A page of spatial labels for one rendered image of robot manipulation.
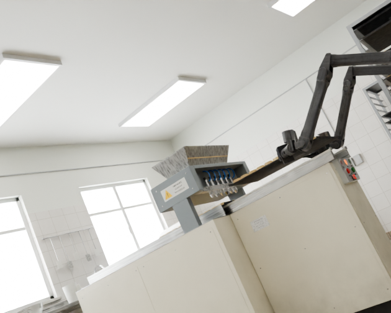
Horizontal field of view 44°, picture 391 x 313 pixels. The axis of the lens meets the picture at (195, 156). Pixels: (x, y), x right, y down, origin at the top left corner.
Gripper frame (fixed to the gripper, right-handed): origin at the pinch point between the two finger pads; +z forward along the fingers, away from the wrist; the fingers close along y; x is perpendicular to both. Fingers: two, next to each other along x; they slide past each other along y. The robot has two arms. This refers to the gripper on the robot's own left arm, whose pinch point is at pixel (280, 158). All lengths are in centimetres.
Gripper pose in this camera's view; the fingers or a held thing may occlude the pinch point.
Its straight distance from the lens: 272.5
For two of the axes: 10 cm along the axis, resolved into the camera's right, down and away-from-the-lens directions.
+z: -1.6, 2.9, 9.4
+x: 9.1, -3.2, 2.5
